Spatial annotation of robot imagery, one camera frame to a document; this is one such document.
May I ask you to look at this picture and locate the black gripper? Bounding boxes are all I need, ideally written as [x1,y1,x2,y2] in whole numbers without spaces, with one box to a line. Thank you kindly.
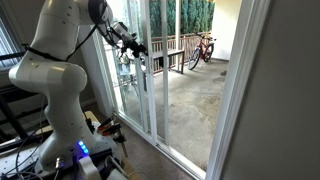
[121,31,150,63]

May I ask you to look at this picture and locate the window blinds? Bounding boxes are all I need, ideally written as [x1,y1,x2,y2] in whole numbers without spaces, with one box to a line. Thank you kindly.
[0,16,31,69]

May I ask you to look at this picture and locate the black cable bundle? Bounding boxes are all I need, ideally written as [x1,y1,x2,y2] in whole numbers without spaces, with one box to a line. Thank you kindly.
[66,18,148,64]

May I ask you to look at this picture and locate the white patio post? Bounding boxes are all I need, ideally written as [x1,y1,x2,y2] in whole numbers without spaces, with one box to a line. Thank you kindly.
[174,0,182,51]

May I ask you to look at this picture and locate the white door pull handle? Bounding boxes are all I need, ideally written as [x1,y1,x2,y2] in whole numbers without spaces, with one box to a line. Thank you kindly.
[138,53,150,73]

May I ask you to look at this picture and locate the dark wooden patio bench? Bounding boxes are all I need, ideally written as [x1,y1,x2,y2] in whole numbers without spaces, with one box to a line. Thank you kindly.
[151,49,186,75]

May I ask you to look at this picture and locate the red bicycle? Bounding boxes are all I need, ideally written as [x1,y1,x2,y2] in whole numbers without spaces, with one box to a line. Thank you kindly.
[188,32,217,71]

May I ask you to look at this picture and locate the white screen door stile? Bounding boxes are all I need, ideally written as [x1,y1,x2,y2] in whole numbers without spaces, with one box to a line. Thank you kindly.
[160,0,170,145]

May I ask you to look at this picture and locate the metal patio chair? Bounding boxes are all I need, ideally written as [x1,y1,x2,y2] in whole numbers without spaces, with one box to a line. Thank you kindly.
[116,49,148,98]

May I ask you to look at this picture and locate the fixed glass door panel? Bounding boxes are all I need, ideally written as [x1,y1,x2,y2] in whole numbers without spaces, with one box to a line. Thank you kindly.
[91,0,149,133]

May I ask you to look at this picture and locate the black metal stand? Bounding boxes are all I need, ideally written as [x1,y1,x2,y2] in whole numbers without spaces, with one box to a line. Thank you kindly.
[0,83,54,151]

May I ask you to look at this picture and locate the white power adapter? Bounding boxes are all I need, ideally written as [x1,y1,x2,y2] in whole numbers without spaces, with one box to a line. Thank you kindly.
[105,167,129,180]

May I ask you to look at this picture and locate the wooden balcony railing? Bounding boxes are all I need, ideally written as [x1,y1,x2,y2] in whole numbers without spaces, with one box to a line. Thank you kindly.
[101,31,213,74]

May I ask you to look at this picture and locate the black strap around arm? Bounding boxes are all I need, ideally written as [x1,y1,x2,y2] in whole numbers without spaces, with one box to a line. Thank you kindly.
[23,44,69,63]

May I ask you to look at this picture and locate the green hedge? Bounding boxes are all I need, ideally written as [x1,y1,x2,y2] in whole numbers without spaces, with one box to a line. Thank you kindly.
[148,0,216,38]

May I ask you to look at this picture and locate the grey robot mounting platform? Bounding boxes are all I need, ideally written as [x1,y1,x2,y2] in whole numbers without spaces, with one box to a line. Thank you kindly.
[0,120,126,180]

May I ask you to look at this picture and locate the small potted plant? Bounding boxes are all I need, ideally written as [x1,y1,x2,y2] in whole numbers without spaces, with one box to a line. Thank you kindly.
[119,53,131,67]

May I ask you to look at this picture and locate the white box with plug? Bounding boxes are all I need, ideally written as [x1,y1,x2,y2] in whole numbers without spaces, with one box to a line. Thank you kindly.
[77,155,102,180]

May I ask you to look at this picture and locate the orange black bar clamp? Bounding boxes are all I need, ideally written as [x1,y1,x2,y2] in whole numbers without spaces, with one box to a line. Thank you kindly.
[97,115,116,132]
[101,121,129,159]

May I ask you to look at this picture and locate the white sliding glass door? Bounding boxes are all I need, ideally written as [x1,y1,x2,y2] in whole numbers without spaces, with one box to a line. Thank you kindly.
[109,0,158,147]

